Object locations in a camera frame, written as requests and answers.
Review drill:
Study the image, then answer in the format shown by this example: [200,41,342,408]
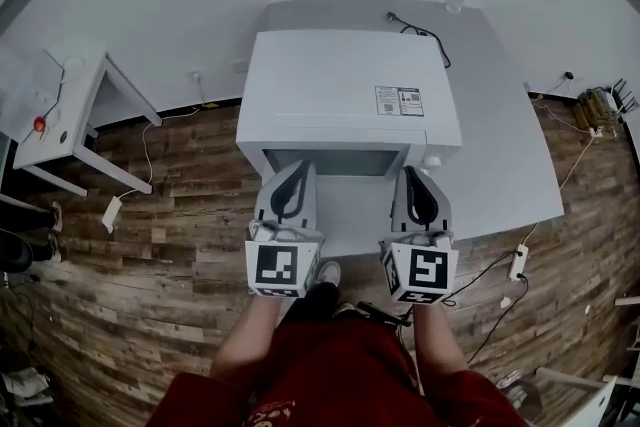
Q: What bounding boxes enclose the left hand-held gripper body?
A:
[244,220,326,301]

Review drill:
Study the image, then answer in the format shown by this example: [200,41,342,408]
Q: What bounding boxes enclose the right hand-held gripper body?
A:
[378,229,461,305]

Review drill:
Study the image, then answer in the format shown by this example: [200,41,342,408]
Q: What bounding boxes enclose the white microwave door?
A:
[259,145,410,180]

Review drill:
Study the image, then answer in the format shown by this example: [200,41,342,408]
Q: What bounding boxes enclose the white microwave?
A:
[234,29,464,181]

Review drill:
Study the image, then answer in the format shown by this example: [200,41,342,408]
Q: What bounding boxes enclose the person's right forearm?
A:
[412,302,469,379]

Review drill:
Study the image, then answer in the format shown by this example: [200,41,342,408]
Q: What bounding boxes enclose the person's left forearm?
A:
[209,297,282,381]

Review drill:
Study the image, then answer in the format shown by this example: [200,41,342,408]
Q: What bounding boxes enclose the person's white shoe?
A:
[314,260,343,289]

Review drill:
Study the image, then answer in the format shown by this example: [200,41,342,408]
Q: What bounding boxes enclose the person's black trousers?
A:
[284,282,401,332]

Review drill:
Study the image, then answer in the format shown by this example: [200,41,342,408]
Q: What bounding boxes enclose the large white table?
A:
[262,0,566,261]

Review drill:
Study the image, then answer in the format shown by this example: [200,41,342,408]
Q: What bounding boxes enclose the person's red shirt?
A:
[159,317,526,427]

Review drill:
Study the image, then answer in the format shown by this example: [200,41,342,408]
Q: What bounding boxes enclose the white power adapter left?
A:
[101,195,124,233]

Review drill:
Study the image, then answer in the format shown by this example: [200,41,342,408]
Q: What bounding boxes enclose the brown cardboard box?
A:
[573,89,614,129]

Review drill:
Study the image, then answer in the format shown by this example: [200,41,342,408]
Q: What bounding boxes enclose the small white square table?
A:
[12,49,164,198]

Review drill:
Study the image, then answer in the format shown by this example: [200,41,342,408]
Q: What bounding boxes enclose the white router black antennas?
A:
[606,78,639,117]

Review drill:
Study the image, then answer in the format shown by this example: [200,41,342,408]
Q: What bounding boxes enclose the black chair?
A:
[0,229,34,274]

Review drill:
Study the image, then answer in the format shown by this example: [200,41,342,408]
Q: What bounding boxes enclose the translucent white box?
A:
[0,45,65,126]

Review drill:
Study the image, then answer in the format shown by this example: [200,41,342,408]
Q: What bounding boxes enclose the white power cable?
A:
[523,133,600,249]
[116,106,202,202]

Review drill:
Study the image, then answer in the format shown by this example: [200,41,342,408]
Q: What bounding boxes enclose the black power cord with plug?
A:
[384,10,453,69]

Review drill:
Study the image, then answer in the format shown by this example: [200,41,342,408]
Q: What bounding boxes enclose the white frame stand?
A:
[534,364,640,427]

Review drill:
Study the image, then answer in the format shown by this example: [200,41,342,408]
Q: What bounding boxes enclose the thin white red cable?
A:
[42,57,87,122]

